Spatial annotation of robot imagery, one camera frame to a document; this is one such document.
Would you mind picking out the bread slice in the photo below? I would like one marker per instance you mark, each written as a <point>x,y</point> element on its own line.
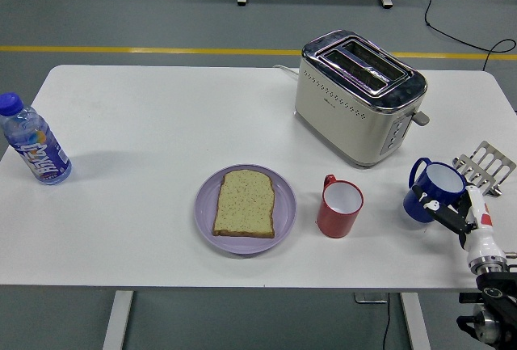
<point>244,204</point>

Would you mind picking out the plastic bottle blue label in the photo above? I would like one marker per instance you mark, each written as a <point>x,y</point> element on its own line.
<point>40,152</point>

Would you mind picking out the grey bracket under table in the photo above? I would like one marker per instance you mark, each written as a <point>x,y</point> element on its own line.
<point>369,298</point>

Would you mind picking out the metal toast rack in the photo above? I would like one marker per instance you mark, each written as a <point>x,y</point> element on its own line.
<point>486,147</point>

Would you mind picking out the purple round plate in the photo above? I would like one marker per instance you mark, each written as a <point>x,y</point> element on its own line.
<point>206,212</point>

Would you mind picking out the red enamel cup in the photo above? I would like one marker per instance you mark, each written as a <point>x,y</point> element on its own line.
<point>335,224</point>

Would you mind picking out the black table control panel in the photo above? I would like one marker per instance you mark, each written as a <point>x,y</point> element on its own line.
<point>464,298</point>

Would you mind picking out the blue enamel cup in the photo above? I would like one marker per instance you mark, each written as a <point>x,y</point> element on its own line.
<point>444,180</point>

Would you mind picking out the cream and chrome toaster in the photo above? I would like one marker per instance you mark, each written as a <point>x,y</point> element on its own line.
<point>343,123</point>

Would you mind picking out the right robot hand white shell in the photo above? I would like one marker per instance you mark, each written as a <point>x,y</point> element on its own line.
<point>482,241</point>

